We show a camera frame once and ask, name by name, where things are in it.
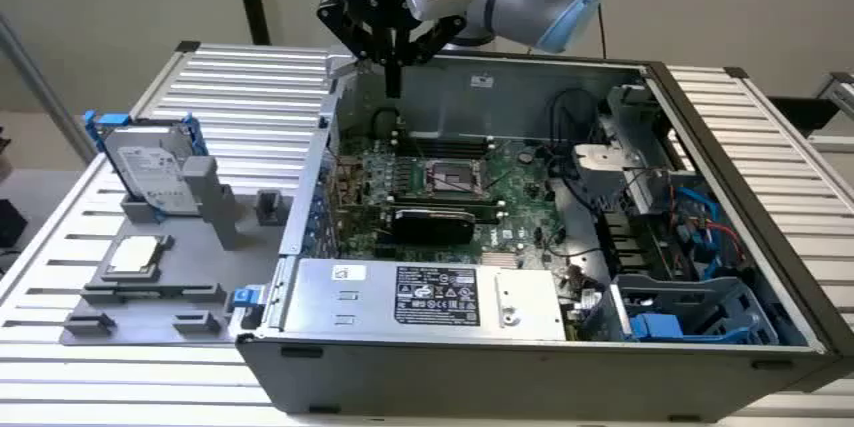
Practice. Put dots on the silver power supply unit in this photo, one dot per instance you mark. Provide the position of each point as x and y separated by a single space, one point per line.
348 297

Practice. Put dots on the CPU socket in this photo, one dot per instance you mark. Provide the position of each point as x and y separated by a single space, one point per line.
454 177

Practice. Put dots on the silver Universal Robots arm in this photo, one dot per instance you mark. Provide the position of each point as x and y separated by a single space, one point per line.
514 2

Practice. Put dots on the black graphics card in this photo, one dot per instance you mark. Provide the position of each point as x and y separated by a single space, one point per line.
434 227

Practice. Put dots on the aluminium frame profile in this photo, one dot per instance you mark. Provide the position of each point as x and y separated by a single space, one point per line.
837 92

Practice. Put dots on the blue disk carrier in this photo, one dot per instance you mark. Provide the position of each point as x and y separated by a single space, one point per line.
657 327

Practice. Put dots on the green RAM stick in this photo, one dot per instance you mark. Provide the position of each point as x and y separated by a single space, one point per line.
161 291

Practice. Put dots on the black table corner cap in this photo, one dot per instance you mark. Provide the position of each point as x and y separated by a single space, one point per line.
737 72
187 46

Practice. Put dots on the black box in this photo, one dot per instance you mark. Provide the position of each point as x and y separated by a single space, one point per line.
10 224

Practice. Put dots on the grey disk bay cage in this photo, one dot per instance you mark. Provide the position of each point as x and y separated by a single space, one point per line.
701 297

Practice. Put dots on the round coin battery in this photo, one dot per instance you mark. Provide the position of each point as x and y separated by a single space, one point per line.
528 155

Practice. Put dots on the open dark PC case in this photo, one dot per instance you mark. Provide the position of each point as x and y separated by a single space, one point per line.
468 377

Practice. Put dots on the green motherboard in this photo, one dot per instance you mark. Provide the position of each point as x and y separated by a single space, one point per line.
528 207

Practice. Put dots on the silver CPU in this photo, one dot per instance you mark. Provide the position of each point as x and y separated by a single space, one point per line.
135 254

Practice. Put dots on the silver metal pole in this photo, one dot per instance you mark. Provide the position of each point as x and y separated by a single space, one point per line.
41 82

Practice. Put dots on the black fan housing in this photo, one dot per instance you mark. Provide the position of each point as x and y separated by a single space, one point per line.
631 242

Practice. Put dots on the silver chipset heatsink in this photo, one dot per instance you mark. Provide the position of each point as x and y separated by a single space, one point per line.
502 260

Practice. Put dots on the grey drive cage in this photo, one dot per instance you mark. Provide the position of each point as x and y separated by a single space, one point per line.
628 122

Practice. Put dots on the grey parts rack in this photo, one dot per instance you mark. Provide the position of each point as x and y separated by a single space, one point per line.
194 272

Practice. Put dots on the blue case latch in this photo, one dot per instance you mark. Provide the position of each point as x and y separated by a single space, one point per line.
246 296

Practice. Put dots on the black panel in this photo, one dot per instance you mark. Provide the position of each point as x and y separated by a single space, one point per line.
801 112

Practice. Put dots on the hard disk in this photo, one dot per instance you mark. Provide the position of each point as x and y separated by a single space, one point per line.
147 162

